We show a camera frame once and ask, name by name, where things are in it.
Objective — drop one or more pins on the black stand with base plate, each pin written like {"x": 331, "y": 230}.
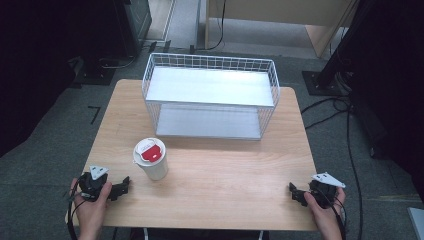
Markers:
{"x": 328, "y": 80}

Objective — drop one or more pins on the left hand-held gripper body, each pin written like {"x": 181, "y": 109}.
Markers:
{"x": 93, "y": 186}

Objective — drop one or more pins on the pale flat panel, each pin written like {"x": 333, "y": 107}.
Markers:
{"x": 418, "y": 223}

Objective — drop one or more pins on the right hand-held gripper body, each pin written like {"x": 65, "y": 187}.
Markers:
{"x": 322, "y": 193}

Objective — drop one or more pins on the dark cabinet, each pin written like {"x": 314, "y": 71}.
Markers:
{"x": 133, "y": 23}

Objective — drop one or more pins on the white cup with red lid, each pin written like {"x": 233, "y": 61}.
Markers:
{"x": 151, "y": 160}

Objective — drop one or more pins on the person's right hand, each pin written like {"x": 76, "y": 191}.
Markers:
{"x": 325, "y": 216}

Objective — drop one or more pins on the person's left hand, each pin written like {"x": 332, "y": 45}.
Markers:
{"x": 90, "y": 211}

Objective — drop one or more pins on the light wooden desk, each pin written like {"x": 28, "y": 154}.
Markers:
{"x": 280, "y": 10}

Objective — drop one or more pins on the black stand base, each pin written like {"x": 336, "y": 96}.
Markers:
{"x": 93, "y": 71}

